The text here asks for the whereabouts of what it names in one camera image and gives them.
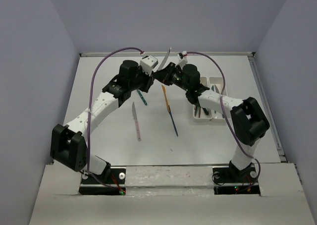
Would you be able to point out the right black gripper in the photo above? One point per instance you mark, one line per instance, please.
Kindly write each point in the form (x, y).
(165, 74)

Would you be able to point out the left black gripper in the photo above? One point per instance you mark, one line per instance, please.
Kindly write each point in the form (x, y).
(149, 81)

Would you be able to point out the silver knife dark handle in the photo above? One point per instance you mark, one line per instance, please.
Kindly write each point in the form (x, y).
(163, 62)

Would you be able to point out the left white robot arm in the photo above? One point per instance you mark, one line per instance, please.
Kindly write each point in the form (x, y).
(70, 144)

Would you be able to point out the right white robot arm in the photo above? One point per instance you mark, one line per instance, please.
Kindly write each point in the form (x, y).
(245, 118)

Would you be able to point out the white two-compartment container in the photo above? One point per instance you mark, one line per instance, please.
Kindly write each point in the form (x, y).
(210, 100)

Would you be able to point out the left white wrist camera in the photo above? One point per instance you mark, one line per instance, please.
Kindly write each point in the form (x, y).
(148, 63)

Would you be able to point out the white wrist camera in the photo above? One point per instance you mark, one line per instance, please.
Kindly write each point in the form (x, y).
(148, 63)
(182, 59)

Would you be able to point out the silver spoon teal handle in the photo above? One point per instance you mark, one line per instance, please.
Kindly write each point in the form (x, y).
(142, 97)

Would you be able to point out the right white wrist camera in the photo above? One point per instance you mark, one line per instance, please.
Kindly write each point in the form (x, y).
(182, 59)

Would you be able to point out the silver knife pink handle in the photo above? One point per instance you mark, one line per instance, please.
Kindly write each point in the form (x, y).
(134, 114)

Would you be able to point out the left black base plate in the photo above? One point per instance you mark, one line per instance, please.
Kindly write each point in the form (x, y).
(114, 185)

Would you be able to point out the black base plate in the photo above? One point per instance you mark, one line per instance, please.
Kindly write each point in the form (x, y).
(114, 185)
(227, 183)

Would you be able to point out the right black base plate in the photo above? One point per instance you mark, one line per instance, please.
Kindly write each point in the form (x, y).
(227, 183)

